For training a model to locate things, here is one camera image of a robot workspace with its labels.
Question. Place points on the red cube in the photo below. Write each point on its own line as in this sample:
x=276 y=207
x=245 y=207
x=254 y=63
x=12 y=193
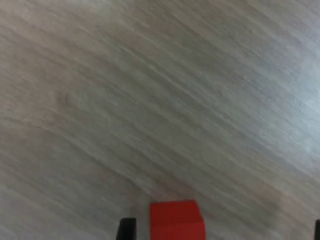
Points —
x=175 y=220

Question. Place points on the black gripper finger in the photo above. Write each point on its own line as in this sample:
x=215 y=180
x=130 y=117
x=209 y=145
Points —
x=317 y=231
x=127 y=230

